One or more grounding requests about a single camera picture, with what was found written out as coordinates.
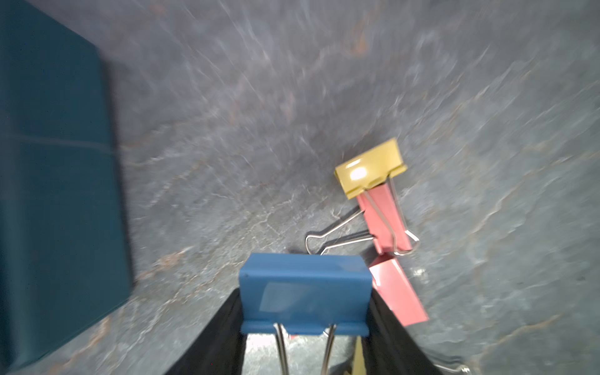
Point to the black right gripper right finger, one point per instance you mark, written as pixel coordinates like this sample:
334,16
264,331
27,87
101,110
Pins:
389,349

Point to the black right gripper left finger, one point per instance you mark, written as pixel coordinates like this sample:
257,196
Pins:
220,348

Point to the teal drawer cabinet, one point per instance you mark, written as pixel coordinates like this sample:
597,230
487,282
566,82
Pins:
65,261

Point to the pink binder clip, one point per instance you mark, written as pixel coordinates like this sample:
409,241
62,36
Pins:
389,279
384,221

